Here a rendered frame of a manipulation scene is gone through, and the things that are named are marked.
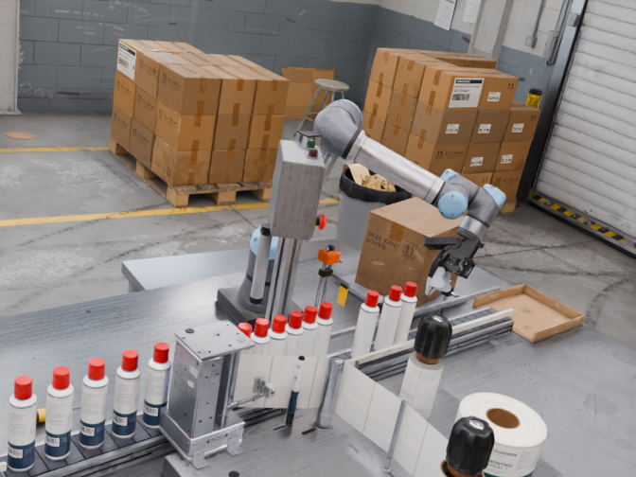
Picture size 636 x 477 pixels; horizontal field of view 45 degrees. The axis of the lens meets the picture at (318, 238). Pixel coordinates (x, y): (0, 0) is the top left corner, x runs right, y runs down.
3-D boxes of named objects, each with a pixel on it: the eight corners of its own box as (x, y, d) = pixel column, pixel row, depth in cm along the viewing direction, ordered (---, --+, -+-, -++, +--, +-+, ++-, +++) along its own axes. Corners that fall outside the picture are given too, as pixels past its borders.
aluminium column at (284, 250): (266, 369, 213) (308, 135, 187) (256, 361, 216) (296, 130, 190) (279, 365, 215) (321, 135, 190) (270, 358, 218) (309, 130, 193)
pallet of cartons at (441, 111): (411, 228, 570) (448, 75, 526) (341, 186, 630) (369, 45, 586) (515, 215, 642) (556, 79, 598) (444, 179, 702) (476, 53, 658)
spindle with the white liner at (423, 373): (411, 437, 187) (439, 330, 176) (385, 416, 193) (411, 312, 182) (434, 426, 193) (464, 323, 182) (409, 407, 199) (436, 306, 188)
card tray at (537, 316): (532, 343, 255) (536, 332, 253) (471, 307, 272) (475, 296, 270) (581, 325, 274) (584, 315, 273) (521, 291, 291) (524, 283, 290)
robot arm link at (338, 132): (316, 106, 207) (476, 198, 205) (326, 98, 217) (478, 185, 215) (297, 143, 212) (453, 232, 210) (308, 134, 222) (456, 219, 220)
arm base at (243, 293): (251, 316, 228) (256, 287, 224) (227, 292, 239) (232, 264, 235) (293, 309, 237) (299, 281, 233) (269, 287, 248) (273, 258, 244)
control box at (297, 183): (270, 237, 181) (282, 160, 174) (268, 210, 197) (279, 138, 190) (312, 241, 183) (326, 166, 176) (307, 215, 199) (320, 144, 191)
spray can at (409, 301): (397, 351, 224) (412, 289, 216) (383, 343, 227) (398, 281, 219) (408, 347, 227) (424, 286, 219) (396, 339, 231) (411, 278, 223)
